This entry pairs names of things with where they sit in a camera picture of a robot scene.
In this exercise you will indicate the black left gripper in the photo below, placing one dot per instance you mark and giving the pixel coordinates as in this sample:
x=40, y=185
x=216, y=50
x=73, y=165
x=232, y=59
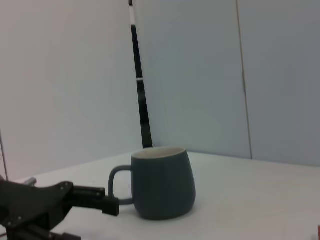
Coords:
x=27, y=202

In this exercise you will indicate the dark grey ceramic mug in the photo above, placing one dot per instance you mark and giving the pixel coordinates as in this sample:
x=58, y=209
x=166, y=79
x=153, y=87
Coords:
x=162, y=185

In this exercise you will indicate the black vertical wall strip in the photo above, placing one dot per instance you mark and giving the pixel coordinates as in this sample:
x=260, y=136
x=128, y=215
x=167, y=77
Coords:
x=140, y=95

